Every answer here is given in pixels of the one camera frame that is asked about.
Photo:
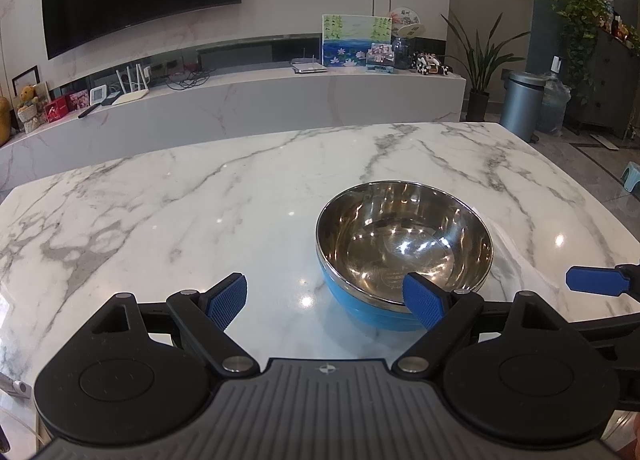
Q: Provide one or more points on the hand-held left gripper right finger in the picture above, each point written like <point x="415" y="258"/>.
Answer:
<point x="424" y="301"/>

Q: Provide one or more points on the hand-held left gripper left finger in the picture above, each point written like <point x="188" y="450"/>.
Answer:
<point x="227" y="300"/>

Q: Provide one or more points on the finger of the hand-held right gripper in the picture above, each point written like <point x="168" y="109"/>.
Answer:
<point x="595" y="280"/>
<point x="612" y="335"/>

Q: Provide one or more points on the steel bowl with blue outside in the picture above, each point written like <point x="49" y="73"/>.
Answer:
<point x="400" y="240"/>

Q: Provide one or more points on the small green plastic stool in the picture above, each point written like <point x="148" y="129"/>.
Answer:
<point x="631" y="179"/>

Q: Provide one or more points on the clear water jug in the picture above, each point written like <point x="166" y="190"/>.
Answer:
<point x="555" y="105"/>

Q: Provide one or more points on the grey metal trash can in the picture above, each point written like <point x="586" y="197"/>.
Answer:
<point x="520" y="105"/>

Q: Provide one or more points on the dark grey cabinet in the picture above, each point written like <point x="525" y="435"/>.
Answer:
<point x="610" y="85"/>

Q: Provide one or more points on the white marble television console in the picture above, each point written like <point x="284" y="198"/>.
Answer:
<point x="250" y="100"/>

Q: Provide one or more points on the potted long-leaf plant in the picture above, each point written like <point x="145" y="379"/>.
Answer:
<point x="477" y="90"/>

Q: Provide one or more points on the white router with antennas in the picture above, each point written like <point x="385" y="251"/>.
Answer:
<point x="130" y="98"/>

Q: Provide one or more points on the black and white cow figurines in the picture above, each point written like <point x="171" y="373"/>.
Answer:
<point x="430" y="64"/>

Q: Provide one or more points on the small white display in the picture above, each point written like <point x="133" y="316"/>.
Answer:
<point x="98" y="94"/>

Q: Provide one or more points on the silver set-top box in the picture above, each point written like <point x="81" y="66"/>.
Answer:
<point x="310" y="68"/>

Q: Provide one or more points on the floral printed box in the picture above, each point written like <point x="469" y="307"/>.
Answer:
<point x="380" y="58"/>

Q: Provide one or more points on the pink photo card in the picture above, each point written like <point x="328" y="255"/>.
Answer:
<point x="78" y="100"/>

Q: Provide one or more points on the dark glass jar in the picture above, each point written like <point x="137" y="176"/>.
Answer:
<point x="402" y="53"/>

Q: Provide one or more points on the cluster of small bottles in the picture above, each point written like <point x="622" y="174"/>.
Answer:
<point x="622" y="28"/>

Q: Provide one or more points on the trailing pothos plant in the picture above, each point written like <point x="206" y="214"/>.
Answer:
<point x="580" y="25"/>

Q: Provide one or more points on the red box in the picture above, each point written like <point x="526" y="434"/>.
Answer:
<point x="56" y="110"/>

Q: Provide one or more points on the water lily painting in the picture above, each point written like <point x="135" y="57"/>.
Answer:
<point x="350" y="45"/>

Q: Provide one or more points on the teddy bear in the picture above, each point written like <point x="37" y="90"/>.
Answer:
<point x="29" y="105"/>

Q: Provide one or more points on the round paper fan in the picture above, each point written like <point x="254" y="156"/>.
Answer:
<point x="407" y="23"/>

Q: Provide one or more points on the black picture frame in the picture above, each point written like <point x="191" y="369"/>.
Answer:
<point x="25" y="76"/>

